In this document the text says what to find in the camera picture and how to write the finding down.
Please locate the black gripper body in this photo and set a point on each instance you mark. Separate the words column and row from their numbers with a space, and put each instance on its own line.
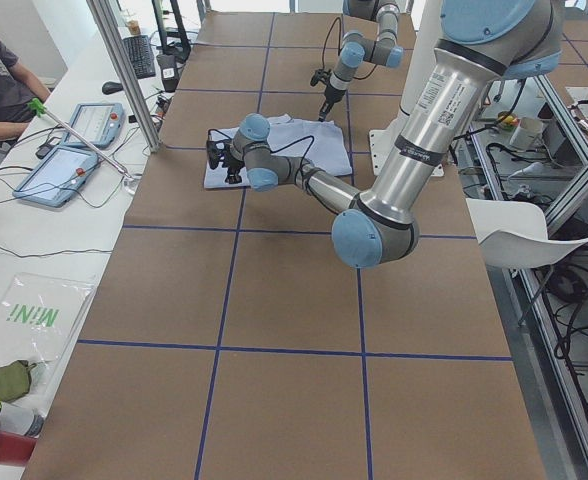
column 233, row 163
column 329, row 96

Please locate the blue striped button shirt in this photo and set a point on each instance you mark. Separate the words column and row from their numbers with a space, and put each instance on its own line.
column 327, row 151

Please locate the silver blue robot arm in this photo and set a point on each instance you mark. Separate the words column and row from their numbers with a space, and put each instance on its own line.
column 462, row 47
column 356, row 49

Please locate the upper blue teach pendant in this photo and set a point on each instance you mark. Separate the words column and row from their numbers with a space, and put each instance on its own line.
column 99, row 123

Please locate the blue teach pendant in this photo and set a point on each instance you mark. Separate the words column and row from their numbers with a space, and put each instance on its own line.
column 57, row 177
column 99, row 123

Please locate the black computer mouse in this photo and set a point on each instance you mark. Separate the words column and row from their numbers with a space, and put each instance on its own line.
column 111, row 87

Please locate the black keyboard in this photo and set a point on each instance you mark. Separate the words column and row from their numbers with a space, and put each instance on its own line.
column 141, row 55

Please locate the lower blue teach pendant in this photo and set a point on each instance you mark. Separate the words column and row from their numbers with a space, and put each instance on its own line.
column 57, row 177

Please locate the metal rod green clip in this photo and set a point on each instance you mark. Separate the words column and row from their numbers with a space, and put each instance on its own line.
column 40, row 109

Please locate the white plastic chair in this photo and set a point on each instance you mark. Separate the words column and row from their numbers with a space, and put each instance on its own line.
column 514, row 235

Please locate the clear bag green lettering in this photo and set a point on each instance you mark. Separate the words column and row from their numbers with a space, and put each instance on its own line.
column 38, row 315

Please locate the olive green cloth pouch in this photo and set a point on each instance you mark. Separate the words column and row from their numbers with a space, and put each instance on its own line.
column 15, row 380

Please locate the red cylinder bottle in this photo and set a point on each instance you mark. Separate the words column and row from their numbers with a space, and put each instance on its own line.
column 15, row 450

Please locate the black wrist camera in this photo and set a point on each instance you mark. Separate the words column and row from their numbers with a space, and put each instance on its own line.
column 320, row 76
column 216, row 152

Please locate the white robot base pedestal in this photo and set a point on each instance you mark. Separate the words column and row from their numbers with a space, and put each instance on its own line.
column 430, row 83

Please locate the grey aluminium camera post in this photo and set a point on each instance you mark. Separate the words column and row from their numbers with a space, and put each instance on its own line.
column 108, row 28

